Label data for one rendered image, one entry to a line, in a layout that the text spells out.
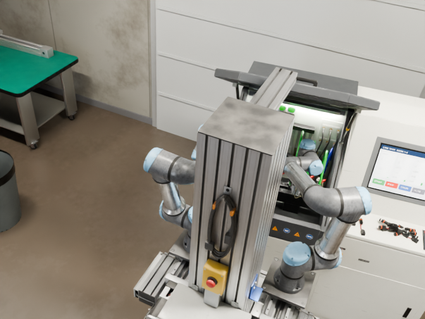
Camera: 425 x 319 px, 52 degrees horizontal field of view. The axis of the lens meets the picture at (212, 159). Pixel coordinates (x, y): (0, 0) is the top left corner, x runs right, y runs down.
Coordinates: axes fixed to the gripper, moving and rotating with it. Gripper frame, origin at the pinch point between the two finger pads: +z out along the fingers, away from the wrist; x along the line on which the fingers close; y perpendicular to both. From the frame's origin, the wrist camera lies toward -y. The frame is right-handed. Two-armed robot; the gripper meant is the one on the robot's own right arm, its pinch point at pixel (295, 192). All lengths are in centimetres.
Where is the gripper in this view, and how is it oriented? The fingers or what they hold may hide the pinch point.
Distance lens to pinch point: 245.1
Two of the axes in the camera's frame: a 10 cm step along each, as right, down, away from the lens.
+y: -2.9, 5.8, -7.6
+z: -0.7, 7.8, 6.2
